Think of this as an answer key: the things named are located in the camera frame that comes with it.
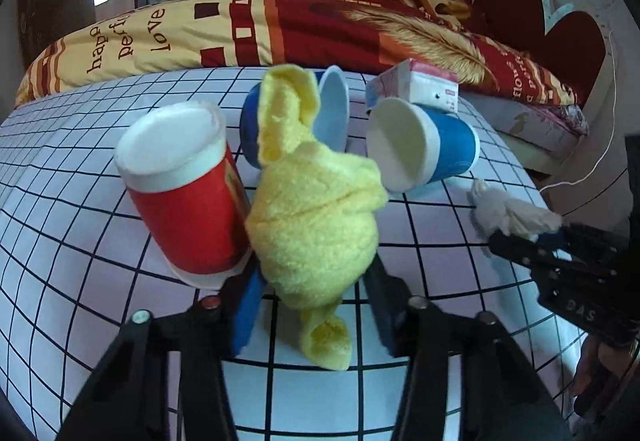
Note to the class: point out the small white red carton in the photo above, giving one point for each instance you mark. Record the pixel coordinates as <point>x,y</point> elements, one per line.
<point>425,86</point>

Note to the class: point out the white tissue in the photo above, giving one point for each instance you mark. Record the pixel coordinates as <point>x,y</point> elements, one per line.
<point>505,213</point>

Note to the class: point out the red yellow printed blanket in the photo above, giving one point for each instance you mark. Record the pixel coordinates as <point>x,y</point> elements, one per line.
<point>300,26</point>

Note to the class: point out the bed with grey mattress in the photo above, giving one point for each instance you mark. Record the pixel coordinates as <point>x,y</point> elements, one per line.
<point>530,126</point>

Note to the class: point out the floral pillow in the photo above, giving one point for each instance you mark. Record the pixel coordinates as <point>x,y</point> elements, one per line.
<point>572,116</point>

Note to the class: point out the person's right hand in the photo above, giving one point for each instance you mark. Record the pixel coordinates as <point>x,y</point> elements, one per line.
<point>592,366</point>

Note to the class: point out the white checked tablecloth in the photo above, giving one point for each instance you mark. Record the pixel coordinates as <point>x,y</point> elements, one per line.
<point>75,231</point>

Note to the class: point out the red paper cup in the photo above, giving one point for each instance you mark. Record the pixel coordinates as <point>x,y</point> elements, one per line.
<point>185,201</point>

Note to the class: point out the yellow fluffy cloth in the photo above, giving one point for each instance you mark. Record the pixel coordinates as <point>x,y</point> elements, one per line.
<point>315,221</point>

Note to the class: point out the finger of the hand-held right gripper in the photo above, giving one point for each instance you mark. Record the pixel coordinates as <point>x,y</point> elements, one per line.
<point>520,251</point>
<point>590,238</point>

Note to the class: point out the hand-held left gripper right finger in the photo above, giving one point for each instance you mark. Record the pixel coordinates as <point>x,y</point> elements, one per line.
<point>385,321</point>

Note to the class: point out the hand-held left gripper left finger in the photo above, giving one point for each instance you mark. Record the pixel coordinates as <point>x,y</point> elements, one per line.
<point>247,316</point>

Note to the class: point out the blue paper cup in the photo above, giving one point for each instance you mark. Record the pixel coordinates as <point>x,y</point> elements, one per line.
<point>332,111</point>
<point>445,146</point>

